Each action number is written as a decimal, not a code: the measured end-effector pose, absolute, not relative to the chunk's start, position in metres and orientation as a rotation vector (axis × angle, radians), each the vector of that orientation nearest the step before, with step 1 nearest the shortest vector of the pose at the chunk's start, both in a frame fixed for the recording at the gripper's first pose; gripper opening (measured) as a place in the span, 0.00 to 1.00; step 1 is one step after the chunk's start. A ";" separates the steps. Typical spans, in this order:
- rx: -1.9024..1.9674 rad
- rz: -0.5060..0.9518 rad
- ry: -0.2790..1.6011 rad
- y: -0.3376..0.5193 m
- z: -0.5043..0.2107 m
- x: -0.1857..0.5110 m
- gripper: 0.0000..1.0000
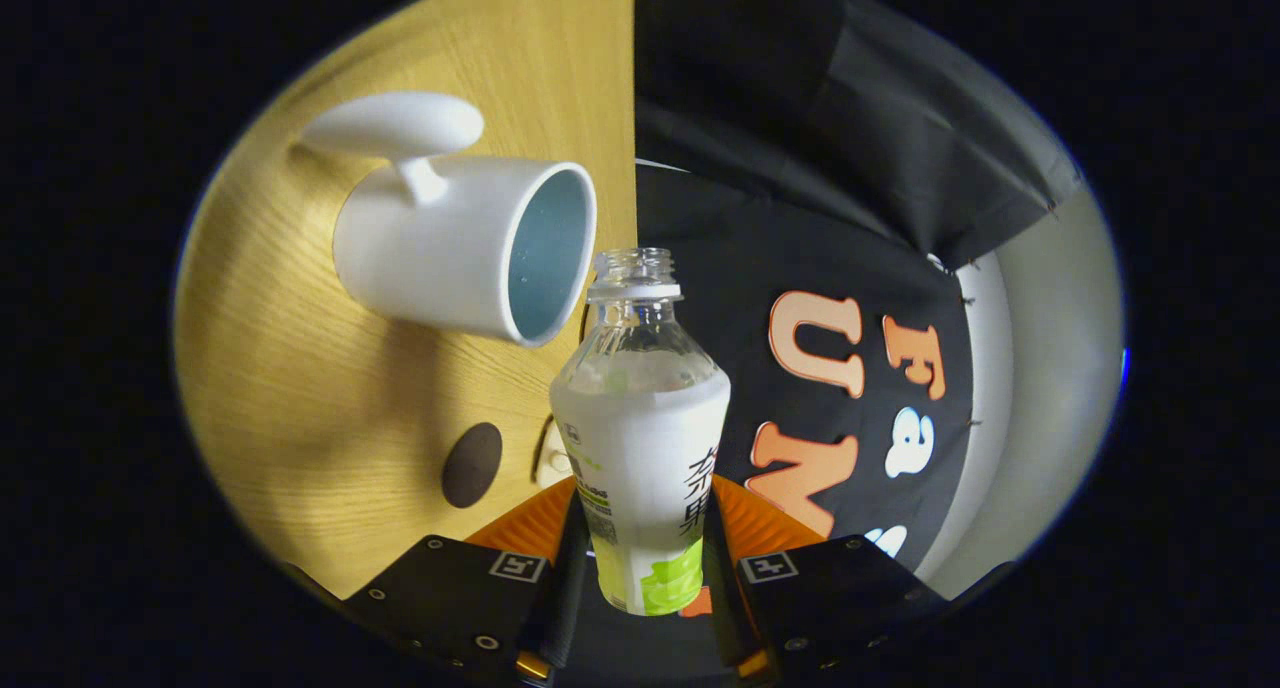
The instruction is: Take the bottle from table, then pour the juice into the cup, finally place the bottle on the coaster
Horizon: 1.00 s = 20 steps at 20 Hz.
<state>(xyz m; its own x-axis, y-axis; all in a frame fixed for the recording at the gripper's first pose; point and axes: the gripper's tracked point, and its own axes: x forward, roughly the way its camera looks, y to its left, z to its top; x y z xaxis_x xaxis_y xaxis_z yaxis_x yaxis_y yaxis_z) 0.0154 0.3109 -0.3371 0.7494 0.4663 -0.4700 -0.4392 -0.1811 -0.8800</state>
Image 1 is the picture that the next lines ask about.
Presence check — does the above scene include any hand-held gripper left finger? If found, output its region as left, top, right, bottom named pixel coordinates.
left=345, top=476, right=591, bottom=687

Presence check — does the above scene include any wooden table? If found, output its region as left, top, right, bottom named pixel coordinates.
left=172, top=0, right=638, bottom=601

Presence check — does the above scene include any white cup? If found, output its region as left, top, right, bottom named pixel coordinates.
left=300, top=91, right=599, bottom=349

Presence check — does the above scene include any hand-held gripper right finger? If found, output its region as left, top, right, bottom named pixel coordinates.
left=700, top=475, right=951, bottom=684

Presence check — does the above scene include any small beige dish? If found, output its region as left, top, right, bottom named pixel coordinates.
left=533, top=418, right=576, bottom=491

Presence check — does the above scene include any dark brown round coaster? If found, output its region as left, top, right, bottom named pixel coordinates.
left=442, top=422, right=504, bottom=510

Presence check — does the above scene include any white green juice bottle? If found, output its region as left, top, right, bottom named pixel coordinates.
left=549, top=247, right=733, bottom=617

